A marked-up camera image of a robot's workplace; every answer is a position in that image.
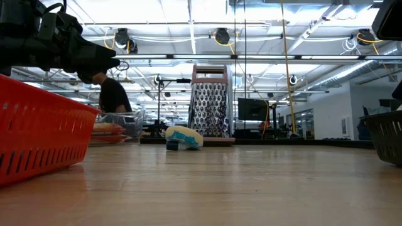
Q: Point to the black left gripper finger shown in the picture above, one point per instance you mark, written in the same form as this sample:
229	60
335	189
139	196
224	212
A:
94	66
91	51

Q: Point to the chocolate frosted donut toy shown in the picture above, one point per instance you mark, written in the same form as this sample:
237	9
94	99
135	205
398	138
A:
185	137

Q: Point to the dark plastic slotted basket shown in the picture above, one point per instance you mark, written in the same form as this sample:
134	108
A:
387	138

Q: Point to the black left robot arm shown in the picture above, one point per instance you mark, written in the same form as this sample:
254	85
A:
15	19

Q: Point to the person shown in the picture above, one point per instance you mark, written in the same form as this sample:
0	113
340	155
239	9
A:
114	94

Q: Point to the clear plastic container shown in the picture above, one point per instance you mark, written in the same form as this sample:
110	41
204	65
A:
133	125

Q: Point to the red plastic slotted basket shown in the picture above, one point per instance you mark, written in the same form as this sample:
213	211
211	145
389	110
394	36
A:
44	138

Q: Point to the dark blue small block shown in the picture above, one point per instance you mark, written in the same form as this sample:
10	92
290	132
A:
172	145

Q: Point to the black monitor screen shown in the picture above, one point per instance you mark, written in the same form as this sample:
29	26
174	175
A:
252	109

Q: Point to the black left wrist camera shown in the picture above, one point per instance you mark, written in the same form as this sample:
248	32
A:
61	20

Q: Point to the black camera stand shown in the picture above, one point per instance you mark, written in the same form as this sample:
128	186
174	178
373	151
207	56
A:
158	106

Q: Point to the white wall panel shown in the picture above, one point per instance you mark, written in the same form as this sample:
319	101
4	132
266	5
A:
345	126

